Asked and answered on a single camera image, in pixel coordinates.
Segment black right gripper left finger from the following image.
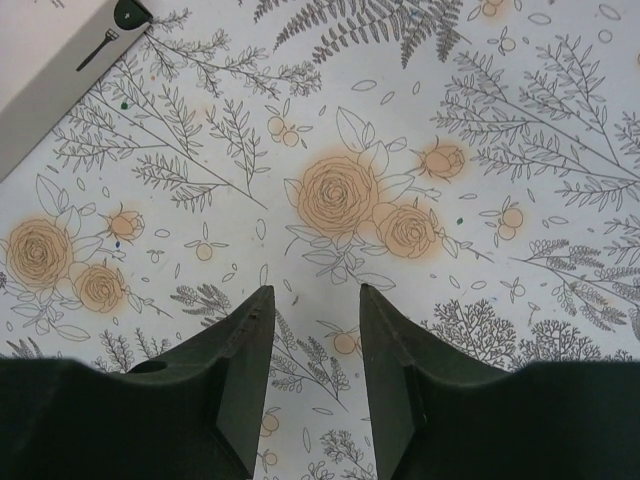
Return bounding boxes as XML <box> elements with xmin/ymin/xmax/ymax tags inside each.
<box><xmin>1</xmin><ymin>286</ymin><xmax>275</xmax><ymax>479</ymax></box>

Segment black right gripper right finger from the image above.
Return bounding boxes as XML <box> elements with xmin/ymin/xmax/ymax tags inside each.
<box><xmin>359</xmin><ymin>285</ymin><xmax>639</xmax><ymax>479</ymax></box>

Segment white Harry's box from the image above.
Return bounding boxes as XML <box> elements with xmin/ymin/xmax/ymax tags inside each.
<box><xmin>1</xmin><ymin>0</ymin><xmax>153</xmax><ymax>178</ymax></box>

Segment floral paper table mat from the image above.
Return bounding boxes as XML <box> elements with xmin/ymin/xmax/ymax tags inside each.
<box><xmin>1</xmin><ymin>1</ymin><xmax>639</xmax><ymax>479</ymax></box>

